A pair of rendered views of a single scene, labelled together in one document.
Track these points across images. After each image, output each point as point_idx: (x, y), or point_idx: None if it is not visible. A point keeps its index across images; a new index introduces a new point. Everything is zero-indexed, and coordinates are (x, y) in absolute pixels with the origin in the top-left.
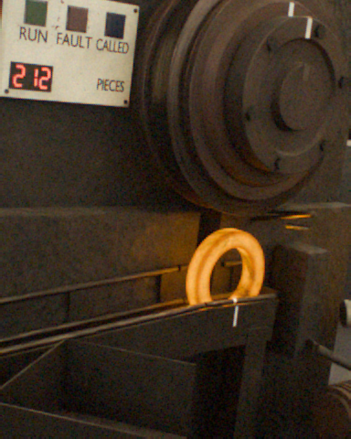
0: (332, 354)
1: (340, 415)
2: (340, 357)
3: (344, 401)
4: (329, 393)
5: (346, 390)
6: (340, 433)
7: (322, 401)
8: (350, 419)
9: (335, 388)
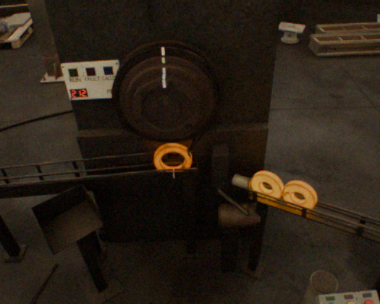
0: (222, 195)
1: (218, 217)
2: (226, 196)
3: (221, 213)
4: (219, 208)
5: (224, 209)
6: (218, 223)
7: (218, 208)
8: (220, 221)
9: (221, 207)
